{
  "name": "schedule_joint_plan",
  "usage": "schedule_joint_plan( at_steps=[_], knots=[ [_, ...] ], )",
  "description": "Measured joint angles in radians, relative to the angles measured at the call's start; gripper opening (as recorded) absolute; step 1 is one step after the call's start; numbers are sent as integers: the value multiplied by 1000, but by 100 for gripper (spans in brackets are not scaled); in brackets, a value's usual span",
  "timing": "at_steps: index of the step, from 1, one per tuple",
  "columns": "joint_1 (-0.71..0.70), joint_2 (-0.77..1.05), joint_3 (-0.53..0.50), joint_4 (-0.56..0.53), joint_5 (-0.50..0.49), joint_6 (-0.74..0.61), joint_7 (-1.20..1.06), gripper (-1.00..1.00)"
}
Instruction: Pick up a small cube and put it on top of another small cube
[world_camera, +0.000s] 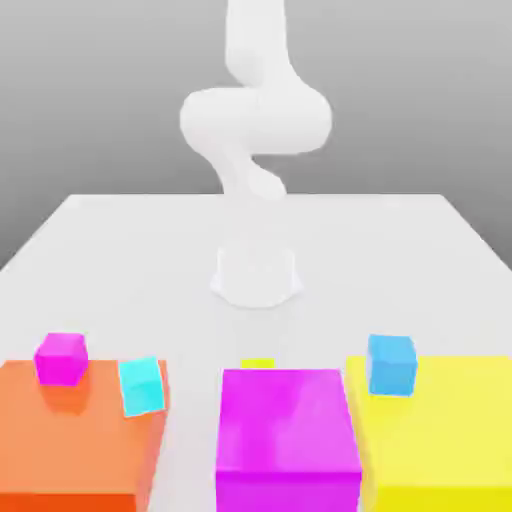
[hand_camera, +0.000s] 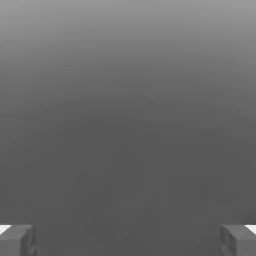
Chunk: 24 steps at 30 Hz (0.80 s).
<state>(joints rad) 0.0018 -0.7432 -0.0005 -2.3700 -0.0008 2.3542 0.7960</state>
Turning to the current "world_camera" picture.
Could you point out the large orange box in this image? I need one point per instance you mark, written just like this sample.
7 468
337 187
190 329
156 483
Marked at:
80 448

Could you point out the small yellow cube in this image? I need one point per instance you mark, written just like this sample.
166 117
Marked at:
258 363

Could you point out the small cyan cube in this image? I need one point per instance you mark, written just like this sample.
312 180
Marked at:
142 386

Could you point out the large magenta box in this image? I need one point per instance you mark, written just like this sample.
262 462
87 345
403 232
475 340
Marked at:
286 432

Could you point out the small blue cube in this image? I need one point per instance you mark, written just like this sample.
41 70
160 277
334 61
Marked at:
392 366

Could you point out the large yellow box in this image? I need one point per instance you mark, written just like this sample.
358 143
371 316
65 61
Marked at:
440 436

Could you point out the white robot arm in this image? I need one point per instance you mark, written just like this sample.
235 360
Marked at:
256 116

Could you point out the small magenta cube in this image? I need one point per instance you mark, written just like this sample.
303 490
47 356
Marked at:
60 360

